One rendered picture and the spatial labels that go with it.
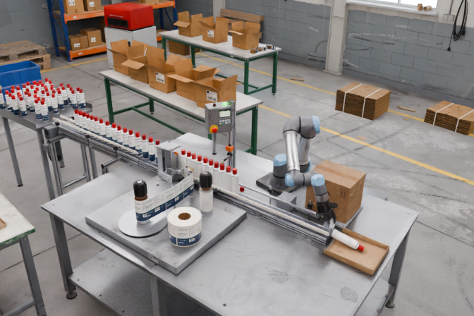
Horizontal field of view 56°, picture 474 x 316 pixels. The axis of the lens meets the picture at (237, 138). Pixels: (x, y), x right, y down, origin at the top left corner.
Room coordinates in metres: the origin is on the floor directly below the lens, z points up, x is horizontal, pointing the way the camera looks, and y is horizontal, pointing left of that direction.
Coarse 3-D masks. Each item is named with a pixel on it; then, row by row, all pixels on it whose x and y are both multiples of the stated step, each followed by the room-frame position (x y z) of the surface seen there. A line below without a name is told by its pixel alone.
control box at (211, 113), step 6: (222, 102) 2.88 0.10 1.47; (210, 108) 2.78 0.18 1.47; (216, 108) 2.79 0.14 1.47; (222, 108) 2.79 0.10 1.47; (228, 108) 2.81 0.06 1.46; (210, 114) 2.77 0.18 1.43; (216, 114) 2.78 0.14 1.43; (210, 120) 2.77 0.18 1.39; (216, 120) 2.78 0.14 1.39; (210, 126) 2.77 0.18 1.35; (216, 126) 2.78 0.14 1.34; (222, 126) 2.79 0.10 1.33; (228, 126) 2.81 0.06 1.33; (210, 132) 2.76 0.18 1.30; (222, 132) 2.79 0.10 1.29
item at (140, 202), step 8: (136, 184) 2.30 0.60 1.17; (144, 184) 2.31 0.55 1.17; (136, 192) 2.29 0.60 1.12; (144, 192) 2.29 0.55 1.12; (136, 200) 2.28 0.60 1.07; (144, 200) 2.29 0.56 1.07; (136, 208) 2.29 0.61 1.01; (144, 208) 2.28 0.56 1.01; (136, 216) 2.29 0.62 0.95; (144, 216) 2.28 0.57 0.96; (144, 224) 2.28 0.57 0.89
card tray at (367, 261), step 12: (336, 240) 2.22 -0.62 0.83; (360, 240) 2.23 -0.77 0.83; (372, 240) 2.19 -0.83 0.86; (324, 252) 2.09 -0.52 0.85; (336, 252) 2.11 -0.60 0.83; (348, 252) 2.11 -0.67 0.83; (360, 252) 2.11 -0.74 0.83; (372, 252) 2.11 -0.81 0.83; (384, 252) 2.07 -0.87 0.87; (348, 264) 2.01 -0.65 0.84; (360, 264) 1.97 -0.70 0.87; (372, 264) 2.01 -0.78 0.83
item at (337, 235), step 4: (332, 232) 2.19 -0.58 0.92; (336, 232) 2.19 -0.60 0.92; (340, 232) 2.19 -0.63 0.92; (332, 236) 2.18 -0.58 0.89; (336, 236) 2.17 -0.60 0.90; (340, 236) 2.17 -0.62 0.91; (344, 236) 2.16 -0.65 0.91; (348, 236) 2.17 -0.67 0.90; (340, 240) 2.16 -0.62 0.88; (344, 240) 2.15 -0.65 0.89; (348, 240) 2.15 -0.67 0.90; (352, 240) 2.15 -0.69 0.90; (348, 244) 2.14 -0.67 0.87; (352, 244) 2.13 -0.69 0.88; (356, 244) 2.13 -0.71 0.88; (360, 248) 2.11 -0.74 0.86
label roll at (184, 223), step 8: (176, 208) 2.27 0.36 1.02; (184, 208) 2.27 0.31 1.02; (192, 208) 2.27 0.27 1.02; (168, 216) 2.19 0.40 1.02; (176, 216) 2.19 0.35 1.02; (184, 216) 2.22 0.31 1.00; (192, 216) 2.19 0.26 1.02; (200, 216) 2.19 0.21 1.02; (168, 224) 2.15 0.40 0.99; (176, 224) 2.11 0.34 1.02; (184, 224) 2.11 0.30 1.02; (192, 224) 2.11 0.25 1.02; (200, 224) 2.16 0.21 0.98; (176, 232) 2.09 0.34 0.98; (184, 232) 2.09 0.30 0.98; (192, 232) 2.10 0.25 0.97; (200, 232) 2.16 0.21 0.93; (176, 240) 2.10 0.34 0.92; (184, 240) 2.09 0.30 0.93; (192, 240) 2.10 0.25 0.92
